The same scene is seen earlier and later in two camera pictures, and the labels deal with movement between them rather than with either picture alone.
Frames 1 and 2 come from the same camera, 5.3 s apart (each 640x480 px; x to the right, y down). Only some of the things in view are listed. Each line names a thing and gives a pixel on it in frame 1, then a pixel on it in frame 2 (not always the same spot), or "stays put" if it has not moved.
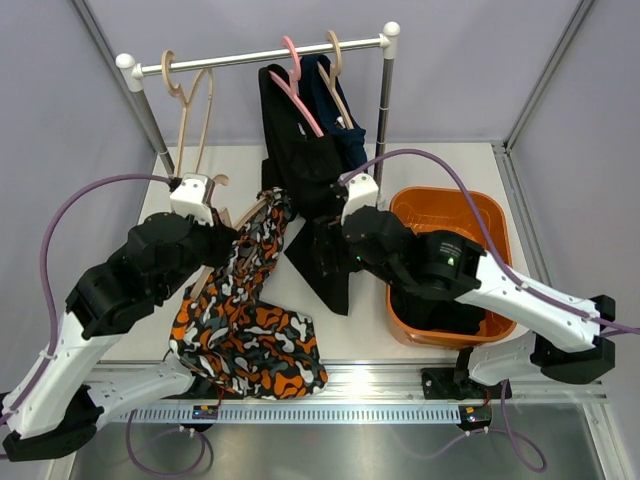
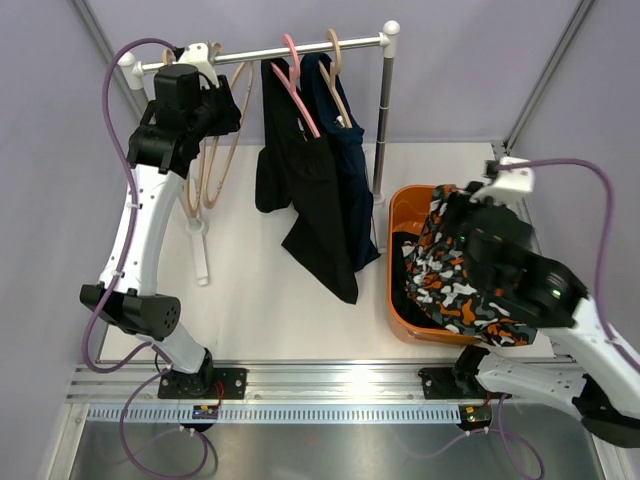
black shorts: [417, 311] stays put
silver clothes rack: [134, 75] stays put
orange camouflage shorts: [225, 331] to [441, 280]
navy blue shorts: [346, 147] stays put
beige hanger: [223, 213] to [204, 184]
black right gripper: [351, 263] to [459, 202]
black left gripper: [221, 238] to [229, 114]
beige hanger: [331, 78] stays put
